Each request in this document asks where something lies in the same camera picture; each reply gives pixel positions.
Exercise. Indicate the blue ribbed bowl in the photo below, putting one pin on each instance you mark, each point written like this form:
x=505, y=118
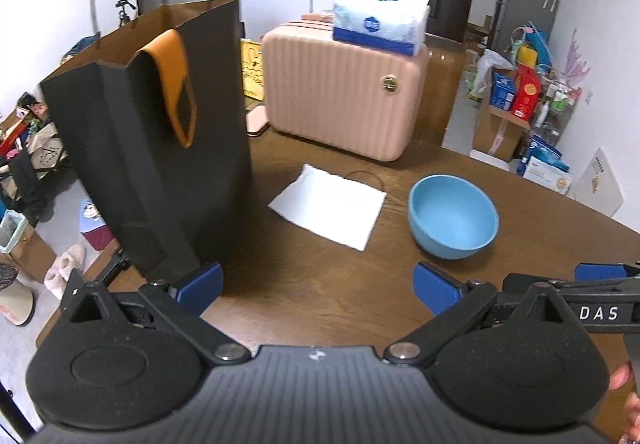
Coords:
x=450, y=219

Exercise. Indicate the white paper sheet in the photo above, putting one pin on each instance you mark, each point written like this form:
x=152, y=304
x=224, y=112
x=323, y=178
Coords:
x=330, y=206

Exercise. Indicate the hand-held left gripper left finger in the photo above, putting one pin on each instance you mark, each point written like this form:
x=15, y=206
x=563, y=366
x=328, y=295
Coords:
x=202, y=284

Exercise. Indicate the pink ribbed suitcase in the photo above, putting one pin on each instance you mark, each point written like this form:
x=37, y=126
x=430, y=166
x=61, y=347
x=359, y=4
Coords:
x=340, y=109

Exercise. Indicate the red cartoon stool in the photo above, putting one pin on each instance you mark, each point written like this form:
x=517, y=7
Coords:
x=96, y=226

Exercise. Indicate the yellow printed sign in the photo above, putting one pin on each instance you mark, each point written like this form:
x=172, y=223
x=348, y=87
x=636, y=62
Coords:
x=251, y=69

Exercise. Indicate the blue white refill pack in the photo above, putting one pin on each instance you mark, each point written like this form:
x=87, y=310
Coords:
x=545, y=171

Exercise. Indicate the camera tripod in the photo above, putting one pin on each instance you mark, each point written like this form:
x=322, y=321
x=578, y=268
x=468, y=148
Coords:
x=127, y=6

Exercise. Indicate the black paper bag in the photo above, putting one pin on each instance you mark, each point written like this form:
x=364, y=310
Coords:
x=150, y=164

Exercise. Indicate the red gift box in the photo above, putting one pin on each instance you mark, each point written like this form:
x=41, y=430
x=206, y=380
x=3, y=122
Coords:
x=526, y=91

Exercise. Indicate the white shoes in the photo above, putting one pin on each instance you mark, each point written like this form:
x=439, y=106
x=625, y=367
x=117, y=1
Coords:
x=62, y=271

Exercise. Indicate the thin black loop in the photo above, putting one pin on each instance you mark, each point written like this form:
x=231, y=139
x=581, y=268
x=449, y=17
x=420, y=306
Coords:
x=380, y=184

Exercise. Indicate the person's right hand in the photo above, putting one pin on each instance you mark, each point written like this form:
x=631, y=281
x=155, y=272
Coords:
x=622, y=376

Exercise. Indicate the cardboard box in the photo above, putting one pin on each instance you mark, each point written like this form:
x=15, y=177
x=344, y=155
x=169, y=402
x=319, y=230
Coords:
x=495, y=134

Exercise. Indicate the white triangular sign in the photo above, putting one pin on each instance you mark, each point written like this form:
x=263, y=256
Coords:
x=600, y=189

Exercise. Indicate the pink wall decoration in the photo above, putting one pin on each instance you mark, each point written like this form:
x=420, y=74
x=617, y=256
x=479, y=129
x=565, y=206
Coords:
x=575, y=59

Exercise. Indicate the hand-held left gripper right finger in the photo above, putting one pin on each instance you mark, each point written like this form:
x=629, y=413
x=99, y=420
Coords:
x=435, y=290

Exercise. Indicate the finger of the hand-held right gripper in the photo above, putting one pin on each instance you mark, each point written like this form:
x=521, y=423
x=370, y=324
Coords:
x=515, y=281
x=605, y=270

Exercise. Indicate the white plastic bag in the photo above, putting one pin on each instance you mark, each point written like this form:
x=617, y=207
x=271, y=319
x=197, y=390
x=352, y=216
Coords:
x=492, y=69

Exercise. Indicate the blue carton box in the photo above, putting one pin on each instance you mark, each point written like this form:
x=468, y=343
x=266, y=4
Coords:
x=501, y=91

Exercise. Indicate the pink flat case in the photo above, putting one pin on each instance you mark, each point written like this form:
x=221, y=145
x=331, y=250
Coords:
x=257, y=121

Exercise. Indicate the blue white tissue pack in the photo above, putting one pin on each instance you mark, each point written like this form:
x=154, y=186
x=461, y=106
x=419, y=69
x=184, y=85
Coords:
x=380, y=19

